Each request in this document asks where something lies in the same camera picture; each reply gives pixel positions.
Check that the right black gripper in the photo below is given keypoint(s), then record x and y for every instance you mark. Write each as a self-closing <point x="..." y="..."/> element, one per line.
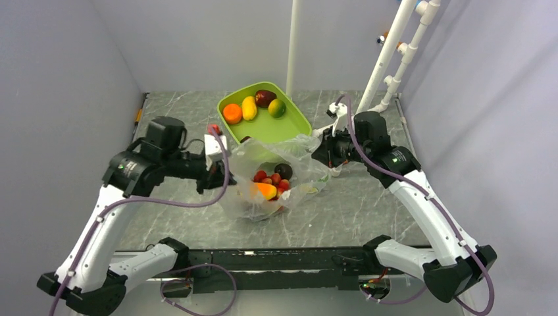
<point x="322" y="153"/>

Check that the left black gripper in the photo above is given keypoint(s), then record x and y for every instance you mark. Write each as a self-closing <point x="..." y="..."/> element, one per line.
<point x="212" y="178"/>

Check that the dark purple mangosteen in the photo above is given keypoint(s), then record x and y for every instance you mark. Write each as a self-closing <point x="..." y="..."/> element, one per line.
<point x="284" y="170"/>

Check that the clear plastic bag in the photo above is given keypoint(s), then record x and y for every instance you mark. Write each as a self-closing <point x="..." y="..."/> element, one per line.
<point x="309" y="177"/>

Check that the orange yellow fake mango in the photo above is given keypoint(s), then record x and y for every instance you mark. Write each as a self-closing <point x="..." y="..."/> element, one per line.
<point x="268" y="191"/>

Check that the red grape bunch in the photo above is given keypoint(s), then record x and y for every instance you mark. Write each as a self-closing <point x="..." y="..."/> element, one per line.
<point x="274" y="179"/>

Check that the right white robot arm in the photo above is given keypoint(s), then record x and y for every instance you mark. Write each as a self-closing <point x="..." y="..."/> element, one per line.
<point x="455" y="262"/>

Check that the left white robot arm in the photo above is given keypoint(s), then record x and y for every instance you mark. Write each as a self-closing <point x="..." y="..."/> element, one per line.
<point x="88" y="280"/>

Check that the green yellow fake mango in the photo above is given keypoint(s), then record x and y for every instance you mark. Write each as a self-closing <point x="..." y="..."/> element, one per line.
<point x="276" y="108"/>

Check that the orange fake fruit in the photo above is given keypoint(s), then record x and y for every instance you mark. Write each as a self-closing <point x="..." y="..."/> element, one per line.
<point x="232" y="113"/>

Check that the green plastic tray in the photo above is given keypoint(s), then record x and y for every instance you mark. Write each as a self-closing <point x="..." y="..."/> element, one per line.
<point x="264" y="127"/>

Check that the dark red apple back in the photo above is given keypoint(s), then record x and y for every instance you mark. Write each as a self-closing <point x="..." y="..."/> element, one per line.
<point x="263" y="98"/>

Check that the orange hook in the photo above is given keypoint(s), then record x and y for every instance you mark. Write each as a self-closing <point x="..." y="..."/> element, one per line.
<point x="382" y="39"/>

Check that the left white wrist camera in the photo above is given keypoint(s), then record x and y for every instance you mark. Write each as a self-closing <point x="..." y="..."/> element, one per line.
<point x="215" y="149"/>

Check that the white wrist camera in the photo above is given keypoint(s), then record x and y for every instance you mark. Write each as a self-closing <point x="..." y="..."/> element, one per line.
<point x="215" y="149"/>
<point x="338" y="111"/>

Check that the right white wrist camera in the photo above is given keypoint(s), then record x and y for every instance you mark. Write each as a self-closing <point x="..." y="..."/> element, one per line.
<point x="338" y="111"/>

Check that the orange handled tool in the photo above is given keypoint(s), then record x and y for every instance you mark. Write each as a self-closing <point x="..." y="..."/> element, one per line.
<point x="138" y="117"/>

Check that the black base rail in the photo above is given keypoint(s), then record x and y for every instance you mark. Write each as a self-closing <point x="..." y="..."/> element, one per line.
<point x="342" y="268"/>

